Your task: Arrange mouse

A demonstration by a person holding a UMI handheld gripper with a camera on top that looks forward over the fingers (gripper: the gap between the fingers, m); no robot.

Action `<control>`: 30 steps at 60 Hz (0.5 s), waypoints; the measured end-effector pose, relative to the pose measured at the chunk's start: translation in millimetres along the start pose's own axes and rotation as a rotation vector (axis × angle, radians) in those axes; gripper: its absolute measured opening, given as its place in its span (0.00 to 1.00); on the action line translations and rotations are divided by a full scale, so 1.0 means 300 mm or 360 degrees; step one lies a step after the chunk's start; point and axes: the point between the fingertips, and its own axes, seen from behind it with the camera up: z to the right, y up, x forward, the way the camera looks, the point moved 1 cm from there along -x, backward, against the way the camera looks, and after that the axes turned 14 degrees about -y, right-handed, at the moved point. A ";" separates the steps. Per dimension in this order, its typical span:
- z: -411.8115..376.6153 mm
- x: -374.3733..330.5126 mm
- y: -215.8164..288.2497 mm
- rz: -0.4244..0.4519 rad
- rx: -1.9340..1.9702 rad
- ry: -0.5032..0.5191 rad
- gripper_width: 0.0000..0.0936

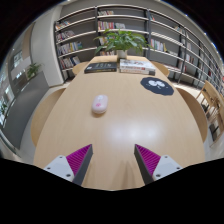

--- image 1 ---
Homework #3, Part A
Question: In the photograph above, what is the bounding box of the light wooden slatted chair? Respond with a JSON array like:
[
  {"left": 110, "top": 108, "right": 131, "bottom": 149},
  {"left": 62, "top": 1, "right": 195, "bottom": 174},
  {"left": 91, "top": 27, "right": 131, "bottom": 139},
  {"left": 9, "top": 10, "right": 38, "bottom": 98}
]
[{"left": 195, "top": 79, "right": 224, "bottom": 144}]

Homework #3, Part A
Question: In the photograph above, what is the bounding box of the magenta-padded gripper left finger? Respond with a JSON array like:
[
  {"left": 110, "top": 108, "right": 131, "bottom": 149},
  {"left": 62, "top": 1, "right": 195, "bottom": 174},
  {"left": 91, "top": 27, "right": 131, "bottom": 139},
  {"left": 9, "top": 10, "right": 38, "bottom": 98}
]
[{"left": 43, "top": 143, "right": 94, "bottom": 187}]

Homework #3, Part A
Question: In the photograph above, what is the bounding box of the pink white computer mouse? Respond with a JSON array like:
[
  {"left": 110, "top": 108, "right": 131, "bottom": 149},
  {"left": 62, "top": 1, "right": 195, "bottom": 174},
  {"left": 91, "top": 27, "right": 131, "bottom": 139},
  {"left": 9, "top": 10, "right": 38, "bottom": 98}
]
[{"left": 91, "top": 94, "right": 109, "bottom": 115}]

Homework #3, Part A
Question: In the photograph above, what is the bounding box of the grey shelf unit with books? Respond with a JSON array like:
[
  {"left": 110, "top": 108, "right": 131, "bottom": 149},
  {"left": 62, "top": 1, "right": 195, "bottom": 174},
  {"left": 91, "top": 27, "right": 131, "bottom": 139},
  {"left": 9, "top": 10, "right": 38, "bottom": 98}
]
[{"left": 53, "top": 3, "right": 224, "bottom": 98}]

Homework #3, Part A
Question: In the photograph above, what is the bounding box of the small background potted plant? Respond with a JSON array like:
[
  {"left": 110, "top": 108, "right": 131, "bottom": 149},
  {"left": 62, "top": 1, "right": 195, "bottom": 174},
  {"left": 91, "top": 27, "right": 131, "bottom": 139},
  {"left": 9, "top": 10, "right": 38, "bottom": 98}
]
[{"left": 26, "top": 62, "right": 43, "bottom": 79}]

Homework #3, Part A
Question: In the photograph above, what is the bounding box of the dark printed mouse pad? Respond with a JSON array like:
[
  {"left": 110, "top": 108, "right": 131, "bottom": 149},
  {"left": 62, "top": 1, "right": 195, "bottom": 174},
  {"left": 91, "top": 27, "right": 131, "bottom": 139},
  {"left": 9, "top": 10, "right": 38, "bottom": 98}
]
[{"left": 140, "top": 76, "right": 175, "bottom": 97}]

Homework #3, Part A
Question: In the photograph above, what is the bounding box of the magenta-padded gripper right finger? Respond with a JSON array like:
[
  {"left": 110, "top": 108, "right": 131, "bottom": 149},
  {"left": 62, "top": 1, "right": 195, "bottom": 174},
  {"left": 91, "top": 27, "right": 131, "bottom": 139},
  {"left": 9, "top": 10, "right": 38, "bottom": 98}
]
[{"left": 134, "top": 143, "right": 184, "bottom": 185}]

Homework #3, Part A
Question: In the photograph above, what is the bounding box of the green potted plant white pot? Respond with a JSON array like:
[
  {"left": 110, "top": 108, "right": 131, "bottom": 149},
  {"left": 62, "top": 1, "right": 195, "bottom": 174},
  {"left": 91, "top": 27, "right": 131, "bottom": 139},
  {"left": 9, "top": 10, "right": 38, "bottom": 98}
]
[{"left": 94, "top": 28, "right": 149, "bottom": 60}]

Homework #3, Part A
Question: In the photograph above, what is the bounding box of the black book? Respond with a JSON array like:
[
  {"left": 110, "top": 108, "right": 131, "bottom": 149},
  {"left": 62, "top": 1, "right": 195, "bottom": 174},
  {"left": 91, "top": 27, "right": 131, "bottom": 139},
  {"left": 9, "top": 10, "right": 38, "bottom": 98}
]
[{"left": 83, "top": 61, "right": 118, "bottom": 74}]

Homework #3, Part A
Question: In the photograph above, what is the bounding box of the white illustrated book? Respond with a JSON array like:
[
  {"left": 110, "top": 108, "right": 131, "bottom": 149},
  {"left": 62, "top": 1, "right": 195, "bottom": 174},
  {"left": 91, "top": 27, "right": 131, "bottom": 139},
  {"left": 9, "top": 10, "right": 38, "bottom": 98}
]
[{"left": 119, "top": 58, "right": 157, "bottom": 73}]

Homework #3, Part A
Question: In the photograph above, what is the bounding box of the white book with dark spine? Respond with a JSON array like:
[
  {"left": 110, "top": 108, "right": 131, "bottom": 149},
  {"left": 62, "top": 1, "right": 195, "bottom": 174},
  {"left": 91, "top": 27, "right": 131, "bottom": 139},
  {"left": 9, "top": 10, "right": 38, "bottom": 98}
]
[{"left": 119, "top": 68, "right": 156, "bottom": 76}]

